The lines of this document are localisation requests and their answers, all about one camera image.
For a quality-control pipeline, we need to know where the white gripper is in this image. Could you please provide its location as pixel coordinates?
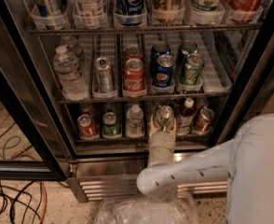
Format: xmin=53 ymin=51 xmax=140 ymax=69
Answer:
xmin=148 ymin=116 xmax=177 ymax=166

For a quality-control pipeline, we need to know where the silver green 7up can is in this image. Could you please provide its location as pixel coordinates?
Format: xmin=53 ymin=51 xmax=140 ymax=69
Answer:
xmin=154 ymin=105 xmax=174 ymax=132

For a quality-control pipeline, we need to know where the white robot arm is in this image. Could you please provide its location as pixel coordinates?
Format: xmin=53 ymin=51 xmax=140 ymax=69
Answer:
xmin=137 ymin=113 xmax=274 ymax=224

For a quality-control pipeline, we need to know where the small water bottle bottom shelf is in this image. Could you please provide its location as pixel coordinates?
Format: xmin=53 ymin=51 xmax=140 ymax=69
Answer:
xmin=126 ymin=105 xmax=144 ymax=138

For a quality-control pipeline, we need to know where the brown soda can bottom shelf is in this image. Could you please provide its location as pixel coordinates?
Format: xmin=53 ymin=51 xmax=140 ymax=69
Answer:
xmin=192 ymin=108 xmax=214 ymax=135

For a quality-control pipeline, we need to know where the red Coca-Cola can front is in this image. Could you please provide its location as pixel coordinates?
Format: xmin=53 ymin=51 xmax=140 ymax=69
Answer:
xmin=124 ymin=59 xmax=145 ymax=92

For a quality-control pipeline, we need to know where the red coca-cola can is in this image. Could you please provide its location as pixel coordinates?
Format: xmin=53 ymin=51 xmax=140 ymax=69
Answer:
xmin=124 ymin=44 xmax=144 ymax=61
xmin=124 ymin=59 xmax=145 ymax=92

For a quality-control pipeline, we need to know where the green soda can bottom shelf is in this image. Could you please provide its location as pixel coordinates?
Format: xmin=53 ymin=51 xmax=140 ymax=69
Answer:
xmin=103 ymin=112 xmax=120 ymax=138

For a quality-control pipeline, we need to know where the blue Pepsi can front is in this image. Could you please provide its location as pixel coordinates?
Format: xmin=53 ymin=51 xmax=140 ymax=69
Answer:
xmin=153 ymin=54 xmax=175 ymax=88

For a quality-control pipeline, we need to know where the blue pepsi can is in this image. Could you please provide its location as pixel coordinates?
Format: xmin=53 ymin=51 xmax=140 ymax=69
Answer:
xmin=150 ymin=41 xmax=171 ymax=76
xmin=153 ymin=54 xmax=175 ymax=88

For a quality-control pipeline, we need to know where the green soda can front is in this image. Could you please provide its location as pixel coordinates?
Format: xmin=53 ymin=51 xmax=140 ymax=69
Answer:
xmin=180 ymin=53 xmax=205 ymax=85

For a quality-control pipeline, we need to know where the blue Pepsi can rear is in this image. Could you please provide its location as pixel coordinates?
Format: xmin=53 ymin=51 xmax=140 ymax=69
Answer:
xmin=150 ymin=41 xmax=171 ymax=76

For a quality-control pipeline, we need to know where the orange soda can bottom shelf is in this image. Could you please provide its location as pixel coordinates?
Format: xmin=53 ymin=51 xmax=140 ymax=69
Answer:
xmin=77 ymin=114 xmax=98 ymax=139

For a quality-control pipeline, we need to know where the red Coca-Cola can rear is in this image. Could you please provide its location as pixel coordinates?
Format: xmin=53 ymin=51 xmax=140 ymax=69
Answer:
xmin=124 ymin=44 xmax=144 ymax=61

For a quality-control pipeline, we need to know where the green soda can rear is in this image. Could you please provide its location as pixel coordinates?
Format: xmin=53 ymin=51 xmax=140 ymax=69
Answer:
xmin=176 ymin=40 xmax=199 ymax=72

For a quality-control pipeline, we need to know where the silver soda can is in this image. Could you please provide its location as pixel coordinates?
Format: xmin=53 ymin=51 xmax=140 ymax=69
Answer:
xmin=94 ymin=57 xmax=115 ymax=93

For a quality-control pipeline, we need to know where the stainless steel fridge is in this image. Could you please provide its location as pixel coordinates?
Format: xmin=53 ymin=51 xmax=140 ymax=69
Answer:
xmin=0 ymin=0 xmax=274 ymax=202

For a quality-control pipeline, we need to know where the right glass fridge door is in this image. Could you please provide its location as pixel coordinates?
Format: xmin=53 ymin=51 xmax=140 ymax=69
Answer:
xmin=237 ymin=67 xmax=274 ymax=129

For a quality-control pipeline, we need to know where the glass fridge door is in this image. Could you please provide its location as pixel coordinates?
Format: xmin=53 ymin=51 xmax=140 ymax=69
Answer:
xmin=237 ymin=67 xmax=274 ymax=129
xmin=0 ymin=0 xmax=74 ymax=180

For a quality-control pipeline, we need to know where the brown bottle top shelf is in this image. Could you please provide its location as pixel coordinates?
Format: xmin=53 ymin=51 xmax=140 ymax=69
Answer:
xmin=152 ymin=0 xmax=184 ymax=23

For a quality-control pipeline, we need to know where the blue Pepsi bottle top shelf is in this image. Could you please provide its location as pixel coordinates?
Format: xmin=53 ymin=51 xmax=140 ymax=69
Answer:
xmin=116 ymin=0 xmax=144 ymax=26

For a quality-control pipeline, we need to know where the left glass fridge door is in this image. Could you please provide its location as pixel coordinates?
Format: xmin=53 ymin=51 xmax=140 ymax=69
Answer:
xmin=0 ymin=0 xmax=74 ymax=180

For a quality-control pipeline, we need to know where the labelled water bottle top shelf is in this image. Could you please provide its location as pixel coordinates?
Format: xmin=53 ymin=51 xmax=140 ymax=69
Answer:
xmin=73 ymin=0 xmax=107 ymax=29

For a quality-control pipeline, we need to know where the red Coca-Cola bottle top shelf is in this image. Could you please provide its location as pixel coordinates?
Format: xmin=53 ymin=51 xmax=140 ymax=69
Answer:
xmin=231 ymin=0 xmax=262 ymax=23

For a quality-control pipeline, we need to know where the dark bottle top shelf left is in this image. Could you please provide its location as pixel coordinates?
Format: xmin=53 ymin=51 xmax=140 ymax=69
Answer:
xmin=32 ymin=0 xmax=70 ymax=30

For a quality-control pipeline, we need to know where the iced tea bottle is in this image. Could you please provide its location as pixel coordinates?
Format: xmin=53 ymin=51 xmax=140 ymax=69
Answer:
xmin=176 ymin=98 xmax=196 ymax=136

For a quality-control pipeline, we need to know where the clear plastic bag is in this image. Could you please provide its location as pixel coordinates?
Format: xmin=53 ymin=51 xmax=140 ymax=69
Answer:
xmin=93 ymin=192 xmax=199 ymax=224

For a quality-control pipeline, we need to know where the large water bottle front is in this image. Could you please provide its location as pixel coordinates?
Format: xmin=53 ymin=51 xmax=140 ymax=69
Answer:
xmin=53 ymin=46 xmax=89 ymax=101

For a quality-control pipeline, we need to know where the large water bottle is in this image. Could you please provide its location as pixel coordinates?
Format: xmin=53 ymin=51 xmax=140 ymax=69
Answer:
xmin=53 ymin=46 xmax=89 ymax=101
xmin=60 ymin=35 xmax=86 ymax=65

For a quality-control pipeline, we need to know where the large water bottle rear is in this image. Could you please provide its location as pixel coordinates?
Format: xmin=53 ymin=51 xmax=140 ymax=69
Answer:
xmin=60 ymin=35 xmax=86 ymax=65

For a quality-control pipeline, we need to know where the orange cable on floor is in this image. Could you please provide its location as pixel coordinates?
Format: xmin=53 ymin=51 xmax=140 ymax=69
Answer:
xmin=34 ymin=180 xmax=48 ymax=224

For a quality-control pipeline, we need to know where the black cable on floor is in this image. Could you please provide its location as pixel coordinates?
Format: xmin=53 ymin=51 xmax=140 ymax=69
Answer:
xmin=0 ymin=180 xmax=70 ymax=224

